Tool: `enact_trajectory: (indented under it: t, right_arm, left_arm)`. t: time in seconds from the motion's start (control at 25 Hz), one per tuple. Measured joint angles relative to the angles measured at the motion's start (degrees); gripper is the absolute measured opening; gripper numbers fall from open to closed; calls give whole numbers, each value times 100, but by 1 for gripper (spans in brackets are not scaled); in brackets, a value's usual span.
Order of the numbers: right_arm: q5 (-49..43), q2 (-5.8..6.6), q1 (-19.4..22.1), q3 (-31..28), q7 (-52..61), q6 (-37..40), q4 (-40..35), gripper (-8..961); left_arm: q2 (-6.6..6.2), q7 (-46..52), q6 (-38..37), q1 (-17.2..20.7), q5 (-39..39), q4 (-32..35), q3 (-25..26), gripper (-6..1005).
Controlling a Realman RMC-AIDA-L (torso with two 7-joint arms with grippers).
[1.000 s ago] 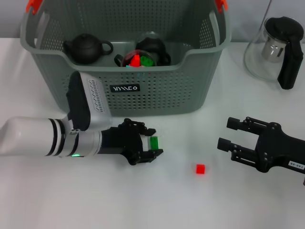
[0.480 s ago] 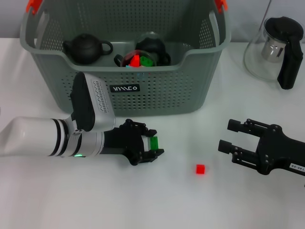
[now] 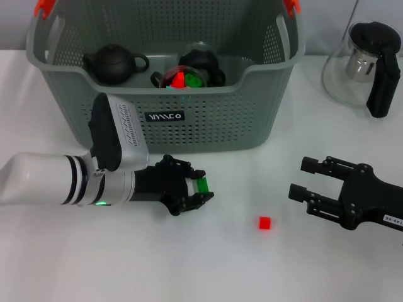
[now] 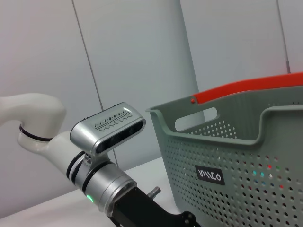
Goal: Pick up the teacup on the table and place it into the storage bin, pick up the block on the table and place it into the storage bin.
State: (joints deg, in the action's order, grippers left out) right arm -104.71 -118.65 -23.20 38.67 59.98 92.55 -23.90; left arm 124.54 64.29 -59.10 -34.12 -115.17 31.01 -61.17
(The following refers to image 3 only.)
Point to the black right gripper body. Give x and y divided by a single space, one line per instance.
368 201

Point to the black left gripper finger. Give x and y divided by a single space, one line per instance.
198 201
193 173

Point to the grey perforated storage basket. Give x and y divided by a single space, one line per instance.
189 132

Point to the red slope block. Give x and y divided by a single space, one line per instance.
179 80

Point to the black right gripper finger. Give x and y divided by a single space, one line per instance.
318 204
321 168

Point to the black clay teapot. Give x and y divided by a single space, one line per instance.
113 64

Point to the green building brick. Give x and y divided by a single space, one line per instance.
203 185
192 80

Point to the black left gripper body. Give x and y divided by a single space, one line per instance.
157 185

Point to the small red cube block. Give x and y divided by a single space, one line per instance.
265 222

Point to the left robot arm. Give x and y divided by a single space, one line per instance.
37 177

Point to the glass teacup with black holder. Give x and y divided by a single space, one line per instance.
163 78
198 61

